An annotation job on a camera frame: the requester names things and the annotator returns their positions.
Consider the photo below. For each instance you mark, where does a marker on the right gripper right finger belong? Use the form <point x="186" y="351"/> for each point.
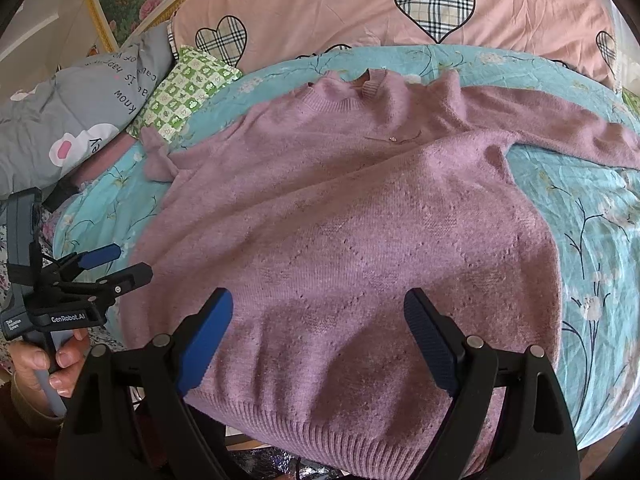
<point x="467" y="373"/>

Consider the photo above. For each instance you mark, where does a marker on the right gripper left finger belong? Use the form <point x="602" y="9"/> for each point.
<point x="174" y="440"/>

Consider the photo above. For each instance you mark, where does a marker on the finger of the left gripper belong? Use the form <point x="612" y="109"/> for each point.
<point x="72" y="265"/>
<point x="104" y="292"/>

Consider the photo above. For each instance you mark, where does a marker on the purple knit sweater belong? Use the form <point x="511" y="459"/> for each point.
<point x="318" y="211"/>

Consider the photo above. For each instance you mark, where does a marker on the person's left hand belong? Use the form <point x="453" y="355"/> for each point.
<point x="29" y="359"/>

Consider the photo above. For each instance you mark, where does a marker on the pink pillow under comforter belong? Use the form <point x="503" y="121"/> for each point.
<point x="103" y="160"/>

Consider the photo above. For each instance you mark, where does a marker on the grey cartoon print comforter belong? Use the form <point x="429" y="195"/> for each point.
<point x="49" y="131"/>

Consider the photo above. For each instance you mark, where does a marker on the turquoise floral quilt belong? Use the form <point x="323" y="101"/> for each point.
<point x="593" y="211"/>

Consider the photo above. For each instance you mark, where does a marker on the green checkered small pillow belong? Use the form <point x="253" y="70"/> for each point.
<point x="194" y="79"/>

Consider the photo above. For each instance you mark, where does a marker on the pink heart-print duvet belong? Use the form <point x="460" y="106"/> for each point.
<point x="253" y="34"/>

